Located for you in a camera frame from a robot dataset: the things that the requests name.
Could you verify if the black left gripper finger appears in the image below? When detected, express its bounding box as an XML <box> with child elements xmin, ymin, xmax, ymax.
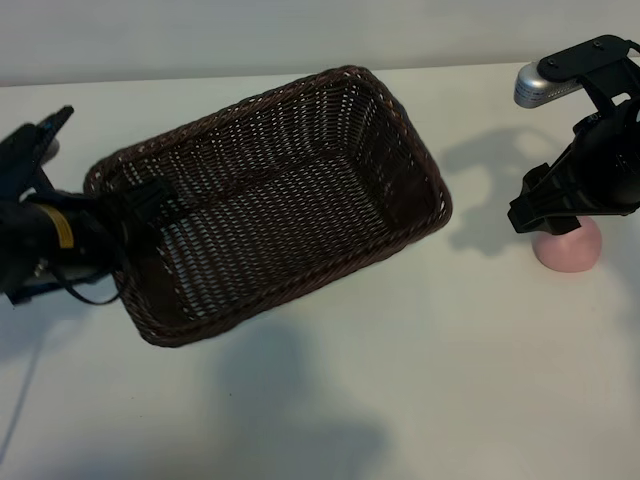
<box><xmin>123</xmin><ymin>181</ymin><xmax>184</xmax><ymax>227</ymax></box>

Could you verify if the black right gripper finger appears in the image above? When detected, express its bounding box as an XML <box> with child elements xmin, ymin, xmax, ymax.
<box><xmin>547</xmin><ymin>215</ymin><xmax>582</xmax><ymax>236</ymax></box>

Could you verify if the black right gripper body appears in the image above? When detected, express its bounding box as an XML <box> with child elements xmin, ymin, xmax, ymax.
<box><xmin>506</xmin><ymin>97</ymin><xmax>640</xmax><ymax>236</ymax></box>

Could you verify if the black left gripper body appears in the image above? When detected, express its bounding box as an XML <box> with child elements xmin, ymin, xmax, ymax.
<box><xmin>23</xmin><ymin>190</ymin><xmax>132</xmax><ymax>267</ymax></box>

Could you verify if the pink peach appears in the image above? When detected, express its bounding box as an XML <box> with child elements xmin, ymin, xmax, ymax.
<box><xmin>530</xmin><ymin>218</ymin><xmax>603</xmax><ymax>274</ymax></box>

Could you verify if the dark brown wicker basket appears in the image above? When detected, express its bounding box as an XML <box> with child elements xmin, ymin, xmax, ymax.
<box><xmin>83</xmin><ymin>63</ymin><xmax>454</xmax><ymax>350</ymax></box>

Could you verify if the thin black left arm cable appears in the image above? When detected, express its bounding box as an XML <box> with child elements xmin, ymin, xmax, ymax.
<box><xmin>48</xmin><ymin>234</ymin><xmax>129</xmax><ymax>307</ymax></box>

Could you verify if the black left camera bracket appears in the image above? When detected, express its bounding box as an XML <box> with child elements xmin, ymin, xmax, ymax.
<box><xmin>0</xmin><ymin>105</ymin><xmax>75</xmax><ymax>197</ymax></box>

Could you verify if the black camera bracket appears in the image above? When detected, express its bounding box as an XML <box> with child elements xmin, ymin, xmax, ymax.
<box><xmin>0</xmin><ymin>105</ymin><xmax>75</xmax><ymax>197</ymax></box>
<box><xmin>537</xmin><ymin>33</ymin><xmax>640</xmax><ymax>117</ymax></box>

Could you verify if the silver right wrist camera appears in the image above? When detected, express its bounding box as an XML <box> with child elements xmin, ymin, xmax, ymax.
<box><xmin>513</xmin><ymin>60</ymin><xmax>587</xmax><ymax>109</ymax></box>

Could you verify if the black right camera bracket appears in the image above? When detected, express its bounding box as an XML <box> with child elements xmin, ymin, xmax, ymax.
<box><xmin>537</xmin><ymin>33</ymin><xmax>640</xmax><ymax>117</ymax></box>

